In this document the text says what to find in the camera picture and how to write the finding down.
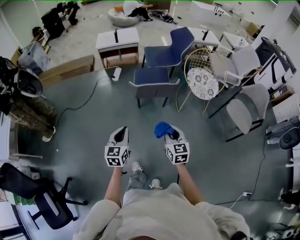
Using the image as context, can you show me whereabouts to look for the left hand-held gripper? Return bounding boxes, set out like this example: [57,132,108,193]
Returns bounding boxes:
[104,126,131,168]

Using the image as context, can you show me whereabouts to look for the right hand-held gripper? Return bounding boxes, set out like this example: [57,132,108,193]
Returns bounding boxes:
[164,126,190,165]

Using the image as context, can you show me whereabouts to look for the blue cloth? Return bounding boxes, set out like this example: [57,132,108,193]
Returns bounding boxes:
[153,121,175,140]

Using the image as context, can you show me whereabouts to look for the blue seat grey back chair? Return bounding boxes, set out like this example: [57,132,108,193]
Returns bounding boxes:
[128,67,181,109]

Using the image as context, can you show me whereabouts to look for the person's right forearm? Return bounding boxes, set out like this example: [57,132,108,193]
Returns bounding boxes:
[175,163,205,207]

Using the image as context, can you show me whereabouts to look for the person's left forearm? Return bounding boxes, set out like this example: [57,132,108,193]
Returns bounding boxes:
[103,165,124,207]

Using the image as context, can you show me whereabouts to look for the black mesh office chair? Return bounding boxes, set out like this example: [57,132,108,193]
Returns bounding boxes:
[0,162,89,231]

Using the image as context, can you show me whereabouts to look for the blue curved chair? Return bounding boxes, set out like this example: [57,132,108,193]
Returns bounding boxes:
[141,26,195,80]

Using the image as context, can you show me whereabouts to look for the person's left white shoe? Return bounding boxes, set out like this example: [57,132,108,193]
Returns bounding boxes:
[131,161,144,174]

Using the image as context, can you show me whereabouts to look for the person's white shoe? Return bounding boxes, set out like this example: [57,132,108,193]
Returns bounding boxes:
[131,161,144,174]
[149,178,163,190]

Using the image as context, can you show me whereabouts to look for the person's grey trousers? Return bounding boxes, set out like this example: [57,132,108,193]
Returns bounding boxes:
[125,169,147,195]

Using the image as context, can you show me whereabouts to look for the person's right white shoe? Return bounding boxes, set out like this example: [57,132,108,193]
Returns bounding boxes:
[149,178,163,190]

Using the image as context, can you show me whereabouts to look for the person's white sweatshirt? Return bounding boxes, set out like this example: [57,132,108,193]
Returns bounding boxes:
[72,182,251,240]

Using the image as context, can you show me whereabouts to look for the white patterned round cushion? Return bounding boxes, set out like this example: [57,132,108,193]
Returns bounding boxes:
[187,67,220,101]

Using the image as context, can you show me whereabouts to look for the white power strip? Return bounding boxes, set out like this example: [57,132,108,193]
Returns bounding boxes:
[112,67,123,82]

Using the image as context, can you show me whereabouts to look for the white cabinet with wooden shelves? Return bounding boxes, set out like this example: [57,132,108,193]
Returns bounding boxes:
[95,26,140,69]

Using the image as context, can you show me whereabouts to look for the white armchair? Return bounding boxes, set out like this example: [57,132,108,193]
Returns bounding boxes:
[208,45,262,89]

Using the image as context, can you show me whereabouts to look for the black floor fan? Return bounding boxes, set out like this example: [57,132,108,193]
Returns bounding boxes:
[278,127,300,151]

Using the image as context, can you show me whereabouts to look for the white square table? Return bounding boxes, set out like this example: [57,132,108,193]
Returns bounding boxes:
[187,26,221,51]

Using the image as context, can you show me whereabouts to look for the low wooden crate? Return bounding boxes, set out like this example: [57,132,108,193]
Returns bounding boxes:
[269,85,296,106]

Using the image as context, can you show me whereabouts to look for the small white table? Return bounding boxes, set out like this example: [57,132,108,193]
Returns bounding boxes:
[219,30,250,52]

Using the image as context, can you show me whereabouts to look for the clear plastic bag bin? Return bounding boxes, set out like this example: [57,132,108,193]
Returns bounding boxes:
[18,40,52,76]

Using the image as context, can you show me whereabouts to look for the white and black machine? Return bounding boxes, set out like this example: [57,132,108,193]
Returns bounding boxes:
[254,36,298,91]

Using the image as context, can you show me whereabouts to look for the white round beanbag seat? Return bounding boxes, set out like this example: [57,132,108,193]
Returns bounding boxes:
[107,6,142,27]

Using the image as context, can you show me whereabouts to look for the cardboard box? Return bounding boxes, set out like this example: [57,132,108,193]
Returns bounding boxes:
[245,22,261,38]

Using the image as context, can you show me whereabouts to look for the white desk with black marks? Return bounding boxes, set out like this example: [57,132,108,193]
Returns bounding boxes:
[190,0,233,19]

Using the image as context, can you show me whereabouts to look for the black equipment cart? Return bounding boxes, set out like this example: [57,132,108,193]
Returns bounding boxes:
[40,0,81,40]

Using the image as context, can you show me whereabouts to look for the black power cable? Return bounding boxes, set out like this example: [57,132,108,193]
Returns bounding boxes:
[55,74,116,128]

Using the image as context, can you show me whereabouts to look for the grey chair black frame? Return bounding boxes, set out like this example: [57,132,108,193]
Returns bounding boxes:
[208,83,270,143]

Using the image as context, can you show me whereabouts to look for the gold wire chair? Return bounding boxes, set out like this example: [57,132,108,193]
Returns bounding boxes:
[175,47,230,117]

